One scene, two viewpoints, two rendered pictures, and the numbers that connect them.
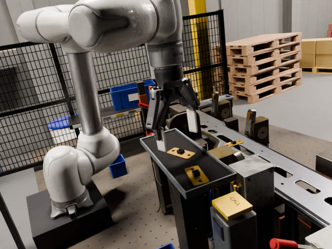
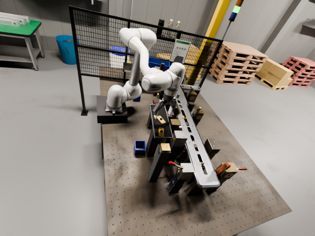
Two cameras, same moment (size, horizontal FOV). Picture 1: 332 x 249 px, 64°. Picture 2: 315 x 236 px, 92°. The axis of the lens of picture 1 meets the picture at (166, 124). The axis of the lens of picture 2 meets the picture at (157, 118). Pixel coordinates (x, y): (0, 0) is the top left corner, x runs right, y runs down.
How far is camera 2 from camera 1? 0.50 m
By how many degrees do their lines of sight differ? 21
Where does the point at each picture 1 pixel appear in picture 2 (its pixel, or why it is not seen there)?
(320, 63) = (267, 78)
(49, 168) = (111, 93)
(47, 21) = (133, 44)
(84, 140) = (128, 86)
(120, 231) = (128, 126)
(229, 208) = (164, 148)
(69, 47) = not seen: hidden behind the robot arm
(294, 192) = (191, 147)
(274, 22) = (260, 40)
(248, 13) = (250, 27)
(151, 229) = (139, 131)
